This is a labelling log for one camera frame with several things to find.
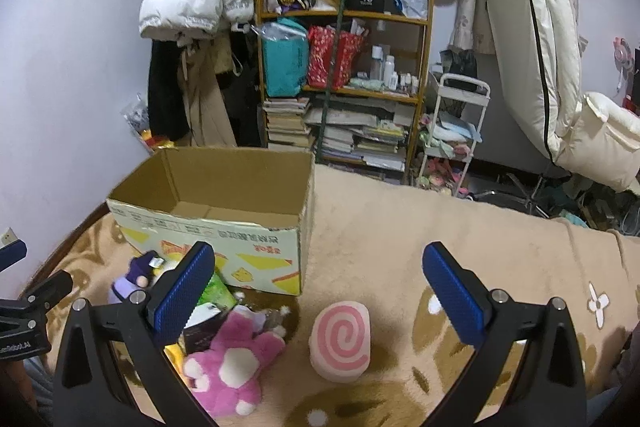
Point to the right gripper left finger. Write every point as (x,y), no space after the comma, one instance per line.
(89,388)

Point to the black hanging garment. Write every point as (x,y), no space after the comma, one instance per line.
(165,98)

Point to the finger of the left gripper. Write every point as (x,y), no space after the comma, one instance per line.
(12,253)
(46,295)

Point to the beige hanging coat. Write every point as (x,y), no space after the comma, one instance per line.
(208,122)

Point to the stack of books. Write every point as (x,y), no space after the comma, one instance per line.
(286,125)

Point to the open cardboard box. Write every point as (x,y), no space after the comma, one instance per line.
(252,205)

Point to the pink swirl roll plush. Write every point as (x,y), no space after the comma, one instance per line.
(340,342)

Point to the green tissue pack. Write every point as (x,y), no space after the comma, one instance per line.
(217,294)

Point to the green vertical pole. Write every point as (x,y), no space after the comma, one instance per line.
(318,156)

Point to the cream recliner chair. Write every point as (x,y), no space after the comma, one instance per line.
(537,50)

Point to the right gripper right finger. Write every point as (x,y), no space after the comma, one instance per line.
(548,387)

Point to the dark box with label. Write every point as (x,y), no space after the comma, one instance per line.
(201,328)

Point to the purple white plush doll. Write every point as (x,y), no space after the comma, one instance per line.
(140,275)

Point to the teal gift bag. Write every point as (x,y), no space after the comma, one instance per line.
(285,54)

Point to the plastic bag of snacks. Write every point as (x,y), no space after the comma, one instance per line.
(136,115)

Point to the wooden bookshelf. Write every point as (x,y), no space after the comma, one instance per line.
(373,122)

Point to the red gift bag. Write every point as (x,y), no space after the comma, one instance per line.
(330,54)

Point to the pink bear plush toy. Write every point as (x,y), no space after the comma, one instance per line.
(225,377)

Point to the wall socket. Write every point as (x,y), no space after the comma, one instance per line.
(7,238)

